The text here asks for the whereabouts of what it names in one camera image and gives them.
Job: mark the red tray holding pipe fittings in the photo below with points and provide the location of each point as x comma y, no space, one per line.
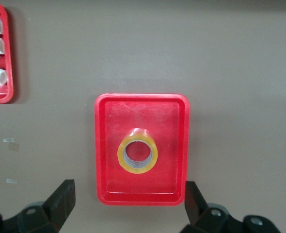
8,48

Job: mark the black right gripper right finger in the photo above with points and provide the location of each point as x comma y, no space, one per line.
196,211

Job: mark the yellow clear packing tape roll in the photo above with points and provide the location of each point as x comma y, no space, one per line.
120,157

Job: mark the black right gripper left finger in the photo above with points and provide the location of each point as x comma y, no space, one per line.
58,208

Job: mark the clear tape strip marker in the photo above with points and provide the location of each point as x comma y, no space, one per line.
8,140
11,181

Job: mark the plain red plastic tray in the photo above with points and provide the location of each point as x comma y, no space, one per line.
167,145

